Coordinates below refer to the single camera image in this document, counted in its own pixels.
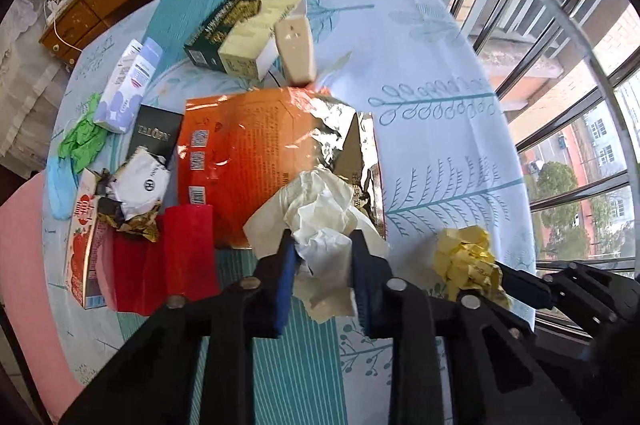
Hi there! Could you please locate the yellow paper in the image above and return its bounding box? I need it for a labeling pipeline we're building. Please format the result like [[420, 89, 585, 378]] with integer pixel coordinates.
[[433, 226, 511, 310]]

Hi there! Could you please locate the white tissue paper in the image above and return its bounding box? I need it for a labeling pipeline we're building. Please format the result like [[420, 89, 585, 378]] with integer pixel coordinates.
[[243, 165, 390, 323]]

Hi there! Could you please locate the strawberry milk carton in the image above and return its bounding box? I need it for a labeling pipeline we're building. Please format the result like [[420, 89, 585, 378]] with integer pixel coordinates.
[[65, 168, 106, 309]]

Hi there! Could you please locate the orange foil snack bag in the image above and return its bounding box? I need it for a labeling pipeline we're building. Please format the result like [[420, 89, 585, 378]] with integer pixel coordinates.
[[177, 87, 386, 249]]

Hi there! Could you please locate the crumpled white wrapper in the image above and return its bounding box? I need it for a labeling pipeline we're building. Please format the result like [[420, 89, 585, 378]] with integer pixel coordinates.
[[107, 147, 170, 216]]

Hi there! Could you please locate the gold crumpled foil wrapper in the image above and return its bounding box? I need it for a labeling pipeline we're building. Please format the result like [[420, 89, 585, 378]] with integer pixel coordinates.
[[96, 168, 160, 242]]

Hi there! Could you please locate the teal white tablecloth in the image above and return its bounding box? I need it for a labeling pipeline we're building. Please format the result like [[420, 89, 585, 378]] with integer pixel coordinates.
[[42, 0, 535, 424]]

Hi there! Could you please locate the black Talopn box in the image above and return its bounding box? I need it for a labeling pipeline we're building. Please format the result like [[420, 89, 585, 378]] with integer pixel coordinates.
[[126, 106, 183, 166]]

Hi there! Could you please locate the blue plastic glove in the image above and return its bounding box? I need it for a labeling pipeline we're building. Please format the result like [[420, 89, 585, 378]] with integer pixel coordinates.
[[46, 156, 78, 220]]

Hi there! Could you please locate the green plastic glove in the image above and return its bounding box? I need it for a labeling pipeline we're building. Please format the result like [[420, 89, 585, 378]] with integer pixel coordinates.
[[58, 93, 107, 175]]

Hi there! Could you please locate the pale yellow box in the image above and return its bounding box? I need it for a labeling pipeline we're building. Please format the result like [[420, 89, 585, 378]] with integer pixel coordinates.
[[218, 0, 307, 81]]

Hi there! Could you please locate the pink bed sheet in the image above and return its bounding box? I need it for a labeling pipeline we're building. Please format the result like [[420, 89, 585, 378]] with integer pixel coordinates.
[[1, 173, 82, 421]]

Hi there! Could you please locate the dark green box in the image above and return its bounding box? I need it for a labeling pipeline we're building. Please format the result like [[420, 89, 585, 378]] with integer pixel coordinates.
[[183, 0, 260, 72]]

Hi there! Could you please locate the window metal grille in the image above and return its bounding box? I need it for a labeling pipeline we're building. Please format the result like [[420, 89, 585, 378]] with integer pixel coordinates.
[[443, 0, 639, 279]]

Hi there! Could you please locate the lace covered cabinet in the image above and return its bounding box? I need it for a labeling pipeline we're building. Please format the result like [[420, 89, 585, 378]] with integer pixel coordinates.
[[0, 0, 70, 178]]

